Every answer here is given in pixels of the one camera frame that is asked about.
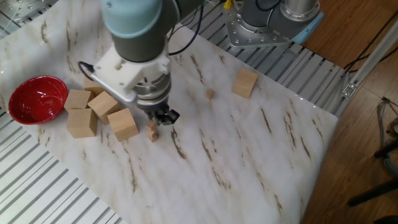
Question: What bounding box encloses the round silver mounting plate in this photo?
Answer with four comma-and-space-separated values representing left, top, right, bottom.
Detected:
0, 0, 59, 24

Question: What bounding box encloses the silver wrist adapter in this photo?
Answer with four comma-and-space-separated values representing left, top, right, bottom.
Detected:
90, 71, 172, 110

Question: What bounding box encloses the large wooden cube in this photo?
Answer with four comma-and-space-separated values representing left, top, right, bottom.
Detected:
107, 108, 140, 142
63, 89, 95, 113
66, 108, 98, 139
83, 77, 105, 96
231, 68, 259, 100
87, 91, 121, 126

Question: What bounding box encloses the thick black wrist cable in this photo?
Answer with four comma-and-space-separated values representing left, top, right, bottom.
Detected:
167, 4, 205, 57

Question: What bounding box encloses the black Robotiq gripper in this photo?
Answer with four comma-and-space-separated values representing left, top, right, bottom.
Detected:
136, 98, 180, 127

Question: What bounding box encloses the white marble pattern sheet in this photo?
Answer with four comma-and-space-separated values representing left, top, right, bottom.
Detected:
0, 0, 339, 224

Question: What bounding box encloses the aluminium frame post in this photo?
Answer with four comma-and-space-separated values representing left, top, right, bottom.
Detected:
335, 18, 398, 118

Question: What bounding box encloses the red glossy bowl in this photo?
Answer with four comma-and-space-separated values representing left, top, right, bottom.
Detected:
8, 75, 69, 126

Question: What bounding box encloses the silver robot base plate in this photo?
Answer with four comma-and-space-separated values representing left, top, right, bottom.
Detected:
222, 6, 295, 50

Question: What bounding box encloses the white plastic wrist bracket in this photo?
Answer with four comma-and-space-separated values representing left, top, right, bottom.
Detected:
93, 45, 172, 96

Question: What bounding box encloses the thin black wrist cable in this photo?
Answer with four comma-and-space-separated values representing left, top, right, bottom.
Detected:
78, 60, 96, 82

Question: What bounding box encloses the thin black floor cable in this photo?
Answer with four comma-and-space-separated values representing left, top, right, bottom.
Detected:
343, 9, 398, 74

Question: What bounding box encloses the grey cable coil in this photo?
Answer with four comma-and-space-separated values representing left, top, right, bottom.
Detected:
376, 96, 398, 177

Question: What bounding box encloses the black chair leg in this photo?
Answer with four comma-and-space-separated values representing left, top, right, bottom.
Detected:
346, 177, 398, 208
373, 139, 398, 159

